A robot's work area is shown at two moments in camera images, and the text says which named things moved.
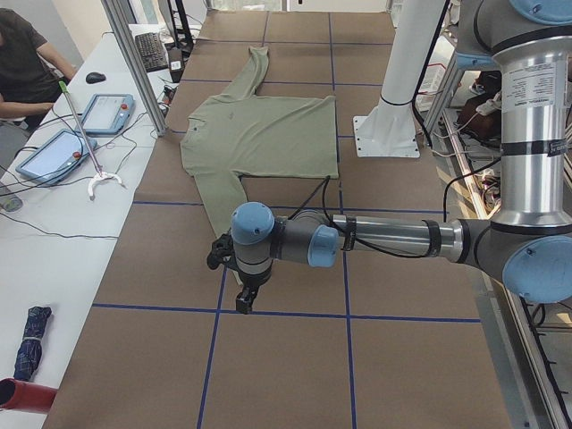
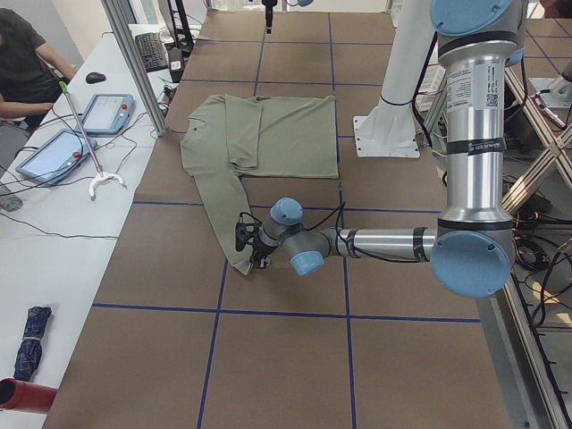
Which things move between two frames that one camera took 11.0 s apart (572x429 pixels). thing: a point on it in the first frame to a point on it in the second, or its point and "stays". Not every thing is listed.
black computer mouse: [95, 78] stays
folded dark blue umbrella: [30, 349] stays
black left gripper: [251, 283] to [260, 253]
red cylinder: [15, 394] stays
